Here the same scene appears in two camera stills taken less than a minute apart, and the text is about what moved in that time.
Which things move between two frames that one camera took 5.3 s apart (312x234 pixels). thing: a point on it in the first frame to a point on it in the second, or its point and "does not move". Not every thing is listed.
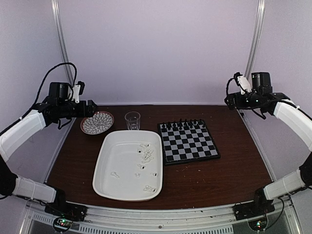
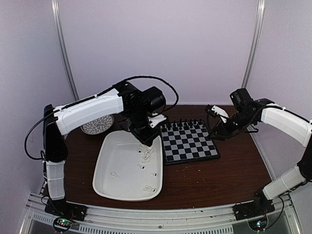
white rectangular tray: x=129 y=166 does not move
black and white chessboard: x=186 y=142 does not move
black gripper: x=242 y=83 to x=215 y=111
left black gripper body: x=81 y=112 to x=138 y=128
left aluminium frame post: x=56 y=12 does not move
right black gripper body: x=241 y=104 to x=221 y=126
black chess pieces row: x=180 y=123 does not move
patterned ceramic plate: x=99 y=123 does not move
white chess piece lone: x=114 y=173 does not move
